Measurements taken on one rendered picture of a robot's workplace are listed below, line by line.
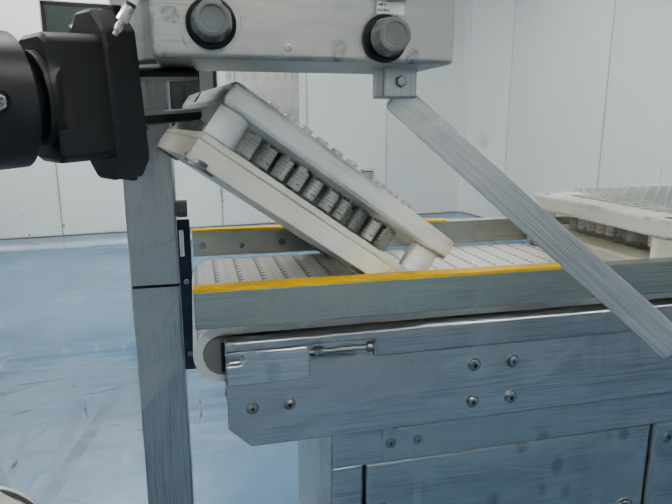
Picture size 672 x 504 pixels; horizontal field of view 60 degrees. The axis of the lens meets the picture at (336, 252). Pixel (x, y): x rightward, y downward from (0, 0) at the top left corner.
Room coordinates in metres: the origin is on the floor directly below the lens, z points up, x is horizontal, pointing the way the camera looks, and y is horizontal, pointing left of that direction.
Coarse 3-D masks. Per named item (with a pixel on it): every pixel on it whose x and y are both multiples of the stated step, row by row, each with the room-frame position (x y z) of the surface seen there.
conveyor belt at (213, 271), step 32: (288, 256) 0.73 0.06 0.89; (320, 256) 0.73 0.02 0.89; (448, 256) 0.73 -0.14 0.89; (480, 256) 0.73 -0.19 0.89; (512, 256) 0.73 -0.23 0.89; (544, 256) 0.73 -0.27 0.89; (192, 288) 0.65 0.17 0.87; (192, 320) 0.55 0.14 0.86; (320, 320) 0.49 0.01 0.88; (352, 320) 0.49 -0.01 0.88; (384, 320) 0.50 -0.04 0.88
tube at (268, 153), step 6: (288, 114) 0.51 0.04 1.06; (294, 120) 0.51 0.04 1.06; (270, 144) 0.50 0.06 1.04; (264, 150) 0.50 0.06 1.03; (270, 150) 0.50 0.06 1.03; (276, 150) 0.50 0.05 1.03; (258, 156) 0.50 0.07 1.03; (264, 156) 0.50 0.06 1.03; (270, 156) 0.50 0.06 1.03; (258, 162) 0.50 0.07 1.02; (264, 162) 0.50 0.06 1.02; (270, 162) 0.50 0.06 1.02; (264, 168) 0.50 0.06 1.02
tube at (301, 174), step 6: (318, 138) 0.52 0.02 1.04; (324, 144) 0.52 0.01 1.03; (300, 168) 0.51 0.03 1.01; (294, 174) 0.51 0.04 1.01; (300, 174) 0.51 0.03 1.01; (306, 174) 0.51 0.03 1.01; (294, 180) 0.51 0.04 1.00; (300, 180) 0.51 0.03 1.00; (288, 186) 0.51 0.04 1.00; (294, 186) 0.51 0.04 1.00; (300, 186) 0.51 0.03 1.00; (294, 192) 0.51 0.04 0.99
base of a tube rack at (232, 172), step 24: (168, 144) 0.58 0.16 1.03; (192, 144) 0.45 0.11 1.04; (216, 144) 0.45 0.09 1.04; (192, 168) 0.66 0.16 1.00; (216, 168) 0.45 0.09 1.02; (240, 168) 0.45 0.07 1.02; (240, 192) 0.45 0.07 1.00; (264, 192) 0.46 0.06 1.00; (288, 192) 0.47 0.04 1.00; (288, 216) 0.47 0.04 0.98; (312, 216) 0.48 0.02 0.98; (312, 240) 0.50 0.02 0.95; (336, 240) 0.48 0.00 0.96; (360, 240) 0.49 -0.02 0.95; (360, 264) 0.49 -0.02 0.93; (384, 264) 0.50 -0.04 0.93
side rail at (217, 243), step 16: (432, 224) 0.78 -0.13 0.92; (448, 224) 0.79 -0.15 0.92; (464, 224) 0.79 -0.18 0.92; (480, 224) 0.80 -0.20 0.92; (496, 224) 0.81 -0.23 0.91; (512, 224) 0.81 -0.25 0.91; (192, 240) 0.71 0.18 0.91; (208, 240) 0.71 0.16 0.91; (224, 240) 0.72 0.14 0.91; (240, 240) 0.72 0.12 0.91; (256, 240) 0.73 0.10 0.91; (272, 240) 0.73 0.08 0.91; (288, 240) 0.74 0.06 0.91; (464, 240) 0.79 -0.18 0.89; (480, 240) 0.80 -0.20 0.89; (496, 240) 0.81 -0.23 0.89
